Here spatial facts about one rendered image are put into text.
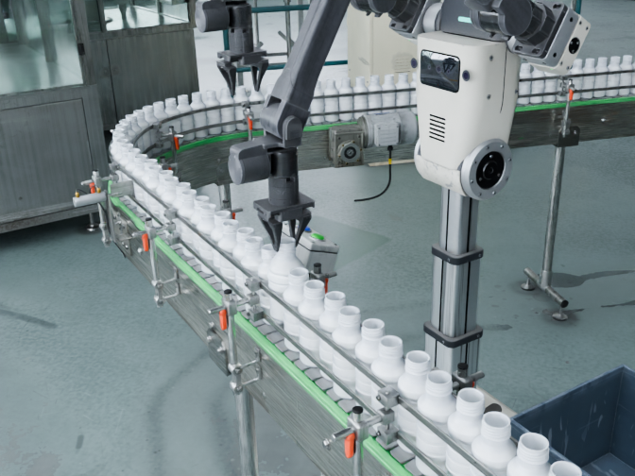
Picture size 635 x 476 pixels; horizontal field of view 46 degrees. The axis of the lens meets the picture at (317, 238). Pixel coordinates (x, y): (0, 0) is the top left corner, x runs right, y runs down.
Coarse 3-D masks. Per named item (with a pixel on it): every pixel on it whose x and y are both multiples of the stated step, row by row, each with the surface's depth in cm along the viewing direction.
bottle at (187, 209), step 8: (184, 192) 182; (192, 192) 183; (184, 200) 181; (192, 200) 181; (184, 208) 181; (192, 208) 181; (184, 216) 181; (184, 232) 183; (192, 232) 182; (184, 240) 184; (192, 240) 183; (184, 248) 185; (192, 256) 185
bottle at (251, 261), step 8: (248, 240) 155; (256, 240) 156; (248, 248) 153; (256, 248) 153; (248, 256) 154; (256, 256) 154; (248, 264) 153; (256, 264) 153; (256, 272) 154; (248, 304) 158; (256, 304) 156
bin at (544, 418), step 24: (600, 384) 144; (624, 384) 148; (552, 408) 138; (576, 408) 143; (600, 408) 147; (624, 408) 149; (528, 432) 129; (552, 432) 141; (576, 432) 146; (600, 432) 151; (624, 432) 151; (552, 456) 125; (576, 456) 149; (600, 456) 154; (624, 456) 152
